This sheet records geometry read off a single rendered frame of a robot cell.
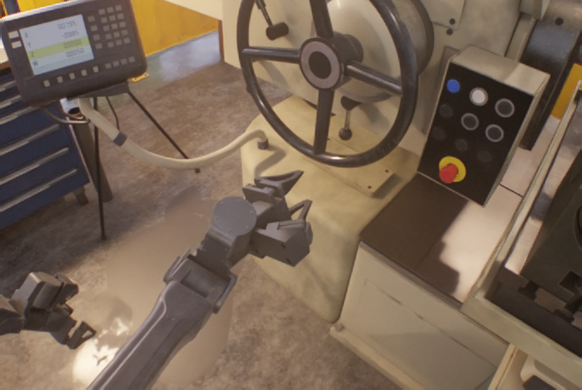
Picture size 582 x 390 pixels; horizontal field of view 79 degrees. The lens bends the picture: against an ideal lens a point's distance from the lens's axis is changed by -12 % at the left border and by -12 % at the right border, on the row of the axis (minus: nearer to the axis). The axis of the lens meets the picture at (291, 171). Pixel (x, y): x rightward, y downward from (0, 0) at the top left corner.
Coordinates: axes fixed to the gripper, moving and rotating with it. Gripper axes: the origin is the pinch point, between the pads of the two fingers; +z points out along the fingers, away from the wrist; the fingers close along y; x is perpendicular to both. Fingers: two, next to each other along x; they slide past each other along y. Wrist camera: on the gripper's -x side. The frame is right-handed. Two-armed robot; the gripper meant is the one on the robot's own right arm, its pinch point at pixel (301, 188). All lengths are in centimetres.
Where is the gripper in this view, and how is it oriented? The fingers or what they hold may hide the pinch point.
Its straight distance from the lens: 66.9
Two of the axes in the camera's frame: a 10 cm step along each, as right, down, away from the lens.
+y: -2.7, -8.7, -4.2
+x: -7.0, -1.2, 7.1
